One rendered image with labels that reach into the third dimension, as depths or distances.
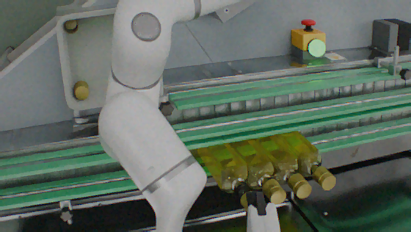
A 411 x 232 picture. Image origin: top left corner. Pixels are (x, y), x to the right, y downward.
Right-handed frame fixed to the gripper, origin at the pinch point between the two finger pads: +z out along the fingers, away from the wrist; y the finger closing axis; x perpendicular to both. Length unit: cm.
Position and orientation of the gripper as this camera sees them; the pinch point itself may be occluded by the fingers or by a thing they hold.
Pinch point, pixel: (255, 208)
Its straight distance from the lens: 89.3
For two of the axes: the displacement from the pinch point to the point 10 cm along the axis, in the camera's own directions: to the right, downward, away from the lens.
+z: -0.3, -4.0, 9.2
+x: -10.0, 0.5, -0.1
